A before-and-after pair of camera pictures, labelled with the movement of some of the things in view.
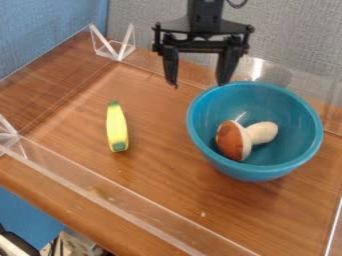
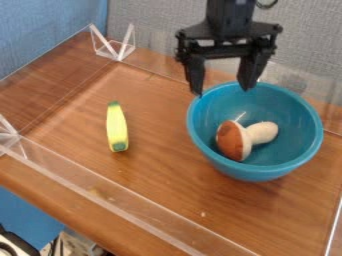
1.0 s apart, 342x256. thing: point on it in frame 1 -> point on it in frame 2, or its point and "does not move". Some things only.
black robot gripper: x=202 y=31 -> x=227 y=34
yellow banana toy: x=116 y=127 does not move
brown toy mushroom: x=235 y=139 does not move
